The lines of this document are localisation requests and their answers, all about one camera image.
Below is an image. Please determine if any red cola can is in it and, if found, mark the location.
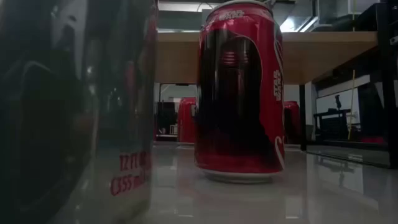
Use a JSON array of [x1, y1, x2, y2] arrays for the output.
[[194, 0, 286, 184], [177, 96, 198, 144], [282, 100, 301, 146]]

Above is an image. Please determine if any black storage rack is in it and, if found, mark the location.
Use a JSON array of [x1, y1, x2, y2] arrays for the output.
[[156, 101, 178, 136]]

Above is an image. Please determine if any white table mat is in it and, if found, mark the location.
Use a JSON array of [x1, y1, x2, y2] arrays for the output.
[[46, 141, 398, 224]]

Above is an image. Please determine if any black cart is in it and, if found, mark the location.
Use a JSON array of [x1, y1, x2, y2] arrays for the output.
[[313, 95, 361, 142]]

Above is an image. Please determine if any wooden shelf black metal frame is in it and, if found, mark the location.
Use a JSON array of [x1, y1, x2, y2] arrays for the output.
[[154, 30, 398, 170]]

